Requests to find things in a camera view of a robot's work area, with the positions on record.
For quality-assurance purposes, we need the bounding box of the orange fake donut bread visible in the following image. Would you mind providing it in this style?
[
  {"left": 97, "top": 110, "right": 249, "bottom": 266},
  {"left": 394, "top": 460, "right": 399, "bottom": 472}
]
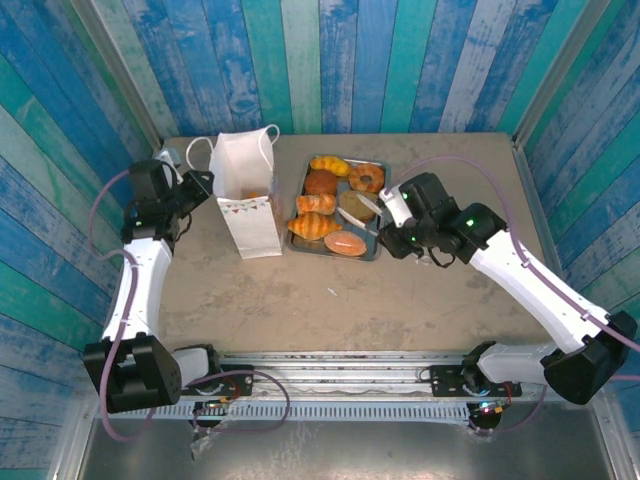
[{"left": 348, "top": 163, "right": 386, "bottom": 194}]

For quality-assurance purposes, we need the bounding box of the white paper bag with handles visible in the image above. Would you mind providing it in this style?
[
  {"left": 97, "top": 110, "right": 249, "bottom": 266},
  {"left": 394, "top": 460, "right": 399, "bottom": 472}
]
[{"left": 185, "top": 123, "right": 285, "bottom": 260}]

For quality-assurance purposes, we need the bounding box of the olive brown round fake bread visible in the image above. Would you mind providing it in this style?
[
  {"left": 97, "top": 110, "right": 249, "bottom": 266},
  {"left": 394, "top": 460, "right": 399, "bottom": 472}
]
[{"left": 338, "top": 189, "right": 380, "bottom": 223}]

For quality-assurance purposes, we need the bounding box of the orange oval fake bread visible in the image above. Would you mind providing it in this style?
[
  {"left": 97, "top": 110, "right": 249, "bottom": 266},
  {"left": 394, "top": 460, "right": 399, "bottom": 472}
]
[{"left": 323, "top": 230, "right": 368, "bottom": 258}]

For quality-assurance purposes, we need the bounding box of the small fake croissant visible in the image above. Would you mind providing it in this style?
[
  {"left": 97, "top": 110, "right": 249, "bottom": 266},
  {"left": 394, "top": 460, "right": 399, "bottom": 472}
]
[{"left": 295, "top": 192, "right": 338, "bottom": 216}]

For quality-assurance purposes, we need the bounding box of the large fake croissant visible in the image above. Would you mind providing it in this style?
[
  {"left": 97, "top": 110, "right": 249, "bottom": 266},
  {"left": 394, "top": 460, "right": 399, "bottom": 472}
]
[{"left": 286, "top": 211, "right": 344, "bottom": 242}]

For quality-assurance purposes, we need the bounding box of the dark brown round fake bun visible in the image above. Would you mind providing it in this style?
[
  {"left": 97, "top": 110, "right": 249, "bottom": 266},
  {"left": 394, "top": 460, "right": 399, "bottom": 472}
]
[{"left": 304, "top": 168, "right": 340, "bottom": 196}]

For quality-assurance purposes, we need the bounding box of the yellow twisted fake bread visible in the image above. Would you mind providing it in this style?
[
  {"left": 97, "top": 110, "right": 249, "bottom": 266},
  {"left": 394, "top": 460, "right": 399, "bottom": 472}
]
[{"left": 309, "top": 155, "right": 353, "bottom": 178}]

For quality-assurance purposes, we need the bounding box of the metal baking tray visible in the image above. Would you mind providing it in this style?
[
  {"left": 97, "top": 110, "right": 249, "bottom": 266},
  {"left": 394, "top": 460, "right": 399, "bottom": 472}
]
[{"left": 284, "top": 157, "right": 392, "bottom": 262}]

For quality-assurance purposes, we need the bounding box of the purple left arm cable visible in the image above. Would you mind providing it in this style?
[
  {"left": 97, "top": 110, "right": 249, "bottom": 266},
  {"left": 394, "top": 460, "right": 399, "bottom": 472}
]
[{"left": 87, "top": 168, "right": 155, "bottom": 443}]

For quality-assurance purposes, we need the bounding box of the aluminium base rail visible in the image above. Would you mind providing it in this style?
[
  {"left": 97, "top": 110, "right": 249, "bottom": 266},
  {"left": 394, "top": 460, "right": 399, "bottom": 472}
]
[{"left": 209, "top": 351, "right": 481, "bottom": 399}]

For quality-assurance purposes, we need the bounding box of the aluminium frame post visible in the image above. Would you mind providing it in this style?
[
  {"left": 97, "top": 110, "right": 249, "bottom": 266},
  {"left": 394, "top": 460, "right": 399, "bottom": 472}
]
[
  {"left": 69, "top": 0, "right": 164, "bottom": 149},
  {"left": 512, "top": 0, "right": 614, "bottom": 149}
]

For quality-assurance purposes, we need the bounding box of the white slotted cable duct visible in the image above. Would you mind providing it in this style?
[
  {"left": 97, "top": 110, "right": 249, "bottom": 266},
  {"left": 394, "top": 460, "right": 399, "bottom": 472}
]
[{"left": 107, "top": 399, "right": 474, "bottom": 422}]

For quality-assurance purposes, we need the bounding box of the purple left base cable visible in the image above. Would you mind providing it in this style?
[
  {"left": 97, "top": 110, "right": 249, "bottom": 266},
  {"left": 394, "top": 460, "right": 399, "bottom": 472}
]
[{"left": 185, "top": 368, "right": 292, "bottom": 436}]

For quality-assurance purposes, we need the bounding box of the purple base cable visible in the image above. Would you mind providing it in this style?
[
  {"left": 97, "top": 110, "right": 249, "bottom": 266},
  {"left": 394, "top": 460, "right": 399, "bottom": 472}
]
[
  {"left": 468, "top": 382, "right": 549, "bottom": 437},
  {"left": 185, "top": 368, "right": 292, "bottom": 436}
]

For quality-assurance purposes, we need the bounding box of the grey metal base plate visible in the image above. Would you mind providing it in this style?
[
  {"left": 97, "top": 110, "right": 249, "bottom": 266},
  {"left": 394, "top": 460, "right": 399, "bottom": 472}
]
[{"left": 49, "top": 389, "right": 631, "bottom": 480}]

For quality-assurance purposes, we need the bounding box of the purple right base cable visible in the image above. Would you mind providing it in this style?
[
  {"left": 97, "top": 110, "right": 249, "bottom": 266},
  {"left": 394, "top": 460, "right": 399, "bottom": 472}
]
[{"left": 468, "top": 382, "right": 549, "bottom": 437}]

